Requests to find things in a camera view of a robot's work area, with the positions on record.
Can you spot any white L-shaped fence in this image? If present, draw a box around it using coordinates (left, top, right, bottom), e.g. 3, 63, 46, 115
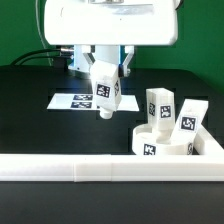
0, 128, 224, 182

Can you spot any black cable bundle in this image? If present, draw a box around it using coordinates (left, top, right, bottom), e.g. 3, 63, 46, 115
10, 46, 75, 67

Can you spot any white marker sheet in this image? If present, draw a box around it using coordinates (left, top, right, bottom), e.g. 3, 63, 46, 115
47, 93, 139, 112

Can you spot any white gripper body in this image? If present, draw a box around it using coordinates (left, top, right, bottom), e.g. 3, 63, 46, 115
44, 0, 178, 46

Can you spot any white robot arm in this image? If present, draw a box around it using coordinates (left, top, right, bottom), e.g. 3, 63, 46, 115
44, 0, 182, 76

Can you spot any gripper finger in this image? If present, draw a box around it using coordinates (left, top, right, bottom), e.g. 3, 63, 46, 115
81, 45, 95, 74
119, 46, 135, 77

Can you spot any thin white cable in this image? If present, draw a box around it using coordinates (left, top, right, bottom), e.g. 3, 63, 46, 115
35, 0, 54, 67

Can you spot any white round stool seat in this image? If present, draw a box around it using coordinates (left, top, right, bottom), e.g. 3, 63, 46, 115
132, 124, 193, 156

